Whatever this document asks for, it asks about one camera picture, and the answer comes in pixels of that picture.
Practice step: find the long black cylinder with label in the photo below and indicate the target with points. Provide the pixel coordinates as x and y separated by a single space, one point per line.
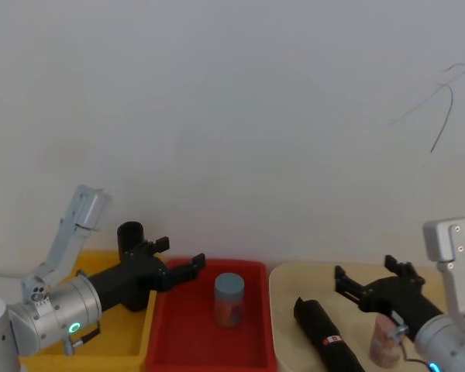
325 333

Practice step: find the beige shallow tray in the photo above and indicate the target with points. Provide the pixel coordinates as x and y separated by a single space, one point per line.
286 294

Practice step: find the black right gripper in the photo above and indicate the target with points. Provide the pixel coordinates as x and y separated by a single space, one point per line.
403 302

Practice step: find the red plastic bin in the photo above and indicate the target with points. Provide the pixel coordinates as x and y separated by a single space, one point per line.
186 329

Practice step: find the yellow plastic bin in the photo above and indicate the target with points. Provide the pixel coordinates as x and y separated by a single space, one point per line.
112 333

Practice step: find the clear jar with blue lid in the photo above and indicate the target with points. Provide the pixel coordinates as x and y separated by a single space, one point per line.
228 300

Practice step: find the small pink jar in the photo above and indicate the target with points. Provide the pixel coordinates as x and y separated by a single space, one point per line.
383 345

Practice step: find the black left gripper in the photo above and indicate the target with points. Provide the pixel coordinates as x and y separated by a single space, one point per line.
135 277

